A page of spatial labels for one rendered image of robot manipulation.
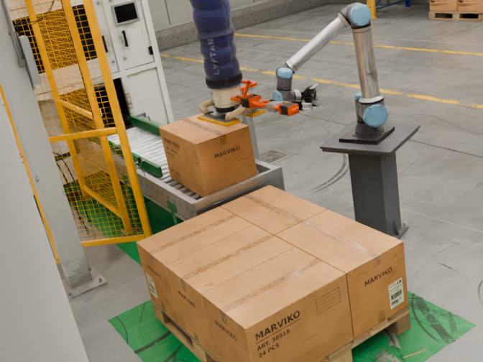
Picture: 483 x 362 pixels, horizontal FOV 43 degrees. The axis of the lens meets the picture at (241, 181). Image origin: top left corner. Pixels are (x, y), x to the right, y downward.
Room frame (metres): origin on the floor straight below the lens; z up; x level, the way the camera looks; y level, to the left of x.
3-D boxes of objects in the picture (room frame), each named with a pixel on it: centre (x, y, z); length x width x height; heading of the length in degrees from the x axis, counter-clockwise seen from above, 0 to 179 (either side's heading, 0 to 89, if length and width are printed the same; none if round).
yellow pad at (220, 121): (3.63, 0.07, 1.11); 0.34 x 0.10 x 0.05; 32
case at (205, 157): (4.03, 0.20, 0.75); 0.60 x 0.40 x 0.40; 27
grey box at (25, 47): (3.92, 1.18, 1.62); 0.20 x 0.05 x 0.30; 29
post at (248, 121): (4.46, -0.13, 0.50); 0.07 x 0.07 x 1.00; 29
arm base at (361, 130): (3.78, -0.89, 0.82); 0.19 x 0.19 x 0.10
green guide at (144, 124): (5.18, 0.53, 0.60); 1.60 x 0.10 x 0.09; 29
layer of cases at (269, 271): (3.00, -0.04, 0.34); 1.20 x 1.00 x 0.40; 29
